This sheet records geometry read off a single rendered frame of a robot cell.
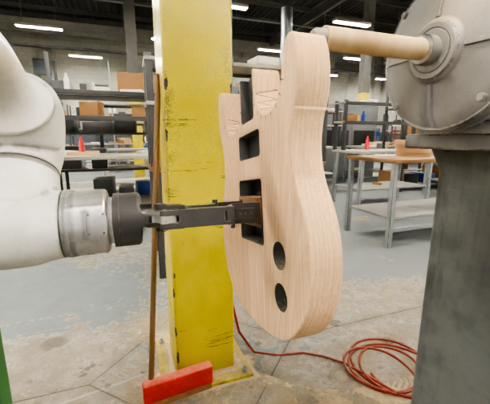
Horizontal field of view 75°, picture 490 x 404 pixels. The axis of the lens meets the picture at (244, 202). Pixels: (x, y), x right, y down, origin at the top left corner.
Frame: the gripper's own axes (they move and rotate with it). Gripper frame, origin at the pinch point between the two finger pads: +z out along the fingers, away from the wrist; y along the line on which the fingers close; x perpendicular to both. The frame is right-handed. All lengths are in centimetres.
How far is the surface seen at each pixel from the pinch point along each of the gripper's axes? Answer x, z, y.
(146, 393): -77, -17, -85
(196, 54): 56, 9, -74
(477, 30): 24.6, 30.4, 15.7
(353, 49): 22.8, 13.5, 9.8
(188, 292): -40, 3, -90
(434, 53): 23.1, 27.7, 11.0
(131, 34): 411, 8, -825
